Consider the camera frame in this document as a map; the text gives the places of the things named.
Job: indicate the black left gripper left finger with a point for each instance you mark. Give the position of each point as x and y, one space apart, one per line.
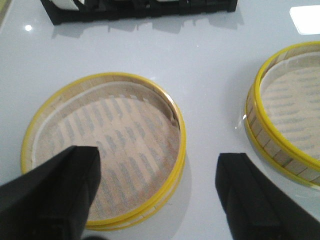
52 201

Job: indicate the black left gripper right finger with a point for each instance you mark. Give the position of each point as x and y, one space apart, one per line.
255 208

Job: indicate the bamboo steamer drawer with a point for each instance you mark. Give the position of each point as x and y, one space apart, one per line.
140 135
282 112

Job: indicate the black bowl rack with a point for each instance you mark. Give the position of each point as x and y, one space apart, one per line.
69 11

